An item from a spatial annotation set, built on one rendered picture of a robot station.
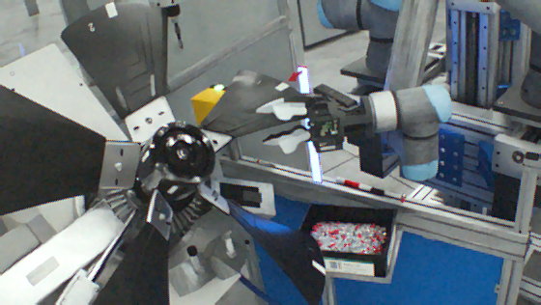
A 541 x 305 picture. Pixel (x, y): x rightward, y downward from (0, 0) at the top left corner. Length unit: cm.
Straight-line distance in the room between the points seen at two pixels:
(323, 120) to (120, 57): 40
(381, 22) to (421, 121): 57
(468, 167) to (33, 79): 116
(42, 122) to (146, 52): 25
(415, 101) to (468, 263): 51
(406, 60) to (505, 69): 55
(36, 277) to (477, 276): 100
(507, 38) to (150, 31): 96
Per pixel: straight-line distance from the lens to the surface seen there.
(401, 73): 105
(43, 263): 89
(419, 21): 102
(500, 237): 120
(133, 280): 77
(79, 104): 115
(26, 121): 81
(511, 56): 153
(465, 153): 146
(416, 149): 98
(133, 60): 95
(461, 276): 134
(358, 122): 90
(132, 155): 86
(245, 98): 105
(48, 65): 119
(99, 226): 93
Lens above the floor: 162
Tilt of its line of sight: 30 degrees down
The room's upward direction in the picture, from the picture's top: 10 degrees counter-clockwise
